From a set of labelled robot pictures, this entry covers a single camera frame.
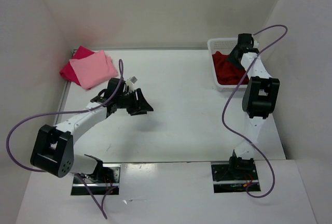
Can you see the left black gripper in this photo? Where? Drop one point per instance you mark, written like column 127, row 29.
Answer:
column 140, row 106

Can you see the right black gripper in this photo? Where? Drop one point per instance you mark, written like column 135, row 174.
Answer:
column 231, row 58

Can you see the dark red t shirt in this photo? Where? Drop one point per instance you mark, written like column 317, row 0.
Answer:
column 226, row 73

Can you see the light pink t shirt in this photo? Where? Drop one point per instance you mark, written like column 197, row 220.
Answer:
column 94, row 69

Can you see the magenta t shirt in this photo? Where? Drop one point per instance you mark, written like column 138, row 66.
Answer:
column 67, row 71

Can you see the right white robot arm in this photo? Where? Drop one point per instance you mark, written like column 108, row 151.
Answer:
column 258, row 103

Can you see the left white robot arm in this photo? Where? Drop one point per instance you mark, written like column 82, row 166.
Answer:
column 53, row 151

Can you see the white plastic basket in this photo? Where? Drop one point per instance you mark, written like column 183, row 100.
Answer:
column 225, row 46

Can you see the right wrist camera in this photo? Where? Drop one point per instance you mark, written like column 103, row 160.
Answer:
column 246, row 40

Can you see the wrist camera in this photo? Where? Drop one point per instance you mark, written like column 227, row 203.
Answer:
column 246, row 40
column 125, row 87

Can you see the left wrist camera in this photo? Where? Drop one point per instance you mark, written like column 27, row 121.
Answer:
column 125, row 87

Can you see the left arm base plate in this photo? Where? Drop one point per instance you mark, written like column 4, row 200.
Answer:
column 105, row 181

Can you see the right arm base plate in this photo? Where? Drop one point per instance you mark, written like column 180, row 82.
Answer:
column 226, row 180

